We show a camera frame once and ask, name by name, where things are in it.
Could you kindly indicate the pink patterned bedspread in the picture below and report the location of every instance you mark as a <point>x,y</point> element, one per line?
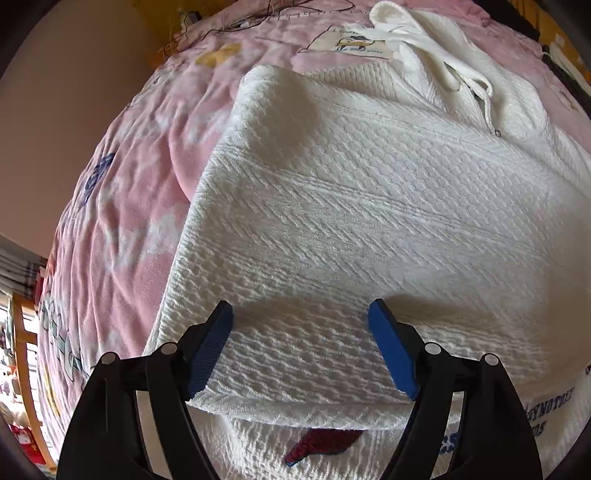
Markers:
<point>118,235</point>

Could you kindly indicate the dark and white clothes pile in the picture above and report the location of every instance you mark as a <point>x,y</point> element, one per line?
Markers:
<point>568,74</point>

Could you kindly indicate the white zip hoodie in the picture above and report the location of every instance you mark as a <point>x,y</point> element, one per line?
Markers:
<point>433,179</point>

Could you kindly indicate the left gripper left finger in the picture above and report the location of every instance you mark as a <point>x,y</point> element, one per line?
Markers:
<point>104,438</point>

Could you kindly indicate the wooden shelf rack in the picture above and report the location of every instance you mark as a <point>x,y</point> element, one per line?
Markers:
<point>20,328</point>

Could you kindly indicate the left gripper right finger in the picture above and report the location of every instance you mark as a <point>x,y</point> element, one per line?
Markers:
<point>494,439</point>

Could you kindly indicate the wooden nightstand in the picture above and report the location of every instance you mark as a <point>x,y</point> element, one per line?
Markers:
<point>170,46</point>

